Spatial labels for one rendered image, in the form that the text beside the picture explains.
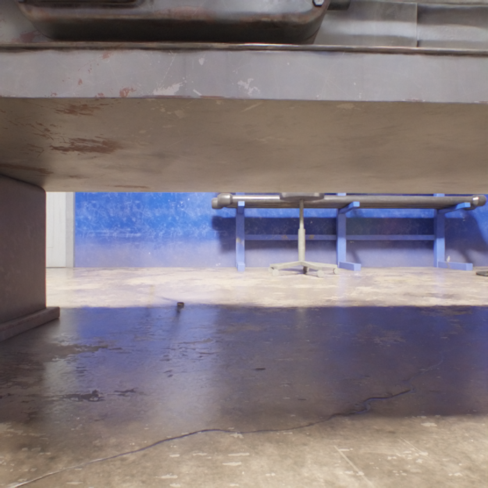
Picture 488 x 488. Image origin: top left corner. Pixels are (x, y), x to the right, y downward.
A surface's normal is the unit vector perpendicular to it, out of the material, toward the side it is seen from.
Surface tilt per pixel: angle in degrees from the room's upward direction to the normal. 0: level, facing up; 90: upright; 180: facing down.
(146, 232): 90
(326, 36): 90
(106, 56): 90
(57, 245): 90
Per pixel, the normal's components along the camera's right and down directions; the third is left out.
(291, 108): 0.00, 1.00
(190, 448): 0.00, -1.00
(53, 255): 0.04, 0.00
